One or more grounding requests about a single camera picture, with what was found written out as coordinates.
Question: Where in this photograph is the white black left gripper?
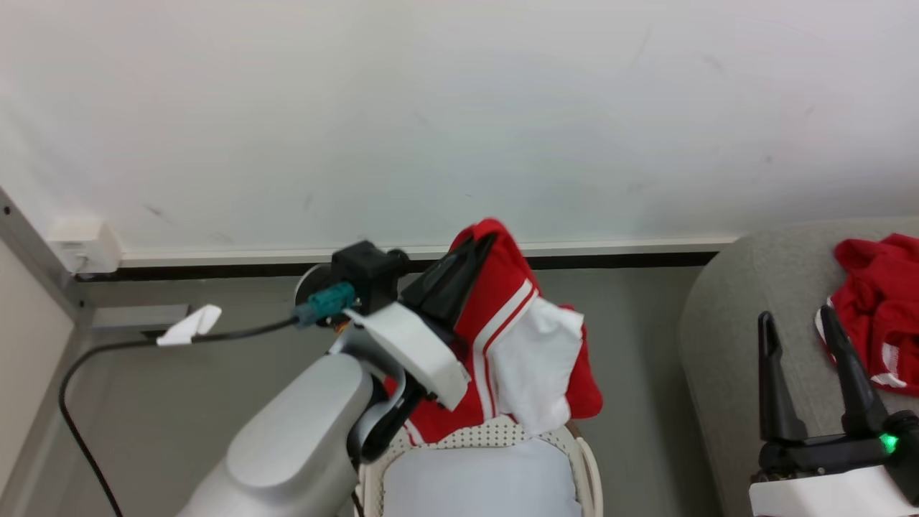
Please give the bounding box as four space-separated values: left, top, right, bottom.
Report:
343 233 498 412

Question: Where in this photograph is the red and white garment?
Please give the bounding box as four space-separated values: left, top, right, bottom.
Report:
384 218 604 444

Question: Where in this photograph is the grey upholstered seat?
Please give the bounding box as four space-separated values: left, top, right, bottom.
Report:
678 218 919 517

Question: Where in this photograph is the pale blue cloth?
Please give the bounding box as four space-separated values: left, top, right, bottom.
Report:
381 438 582 517

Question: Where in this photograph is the black baseboard strip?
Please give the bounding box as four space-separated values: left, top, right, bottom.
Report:
75 251 719 282

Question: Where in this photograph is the white perforated laundry basket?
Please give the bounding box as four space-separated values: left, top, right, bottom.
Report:
357 415 604 517

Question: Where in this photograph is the red garment with white stripes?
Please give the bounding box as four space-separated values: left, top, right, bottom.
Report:
815 233 919 398

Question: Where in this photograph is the teal cable connector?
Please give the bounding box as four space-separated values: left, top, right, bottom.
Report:
293 282 358 327

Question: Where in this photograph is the white wall socket box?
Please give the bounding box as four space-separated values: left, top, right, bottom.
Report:
47 218 123 275

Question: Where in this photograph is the white wall cable duct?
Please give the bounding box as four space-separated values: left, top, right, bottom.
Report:
118 233 740 268

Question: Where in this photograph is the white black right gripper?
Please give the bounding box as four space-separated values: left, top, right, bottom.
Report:
749 304 919 517

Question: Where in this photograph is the white cable tag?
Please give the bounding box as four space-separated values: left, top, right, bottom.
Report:
156 304 223 347

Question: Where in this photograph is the thin black cable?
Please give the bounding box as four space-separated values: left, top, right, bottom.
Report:
59 318 299 517

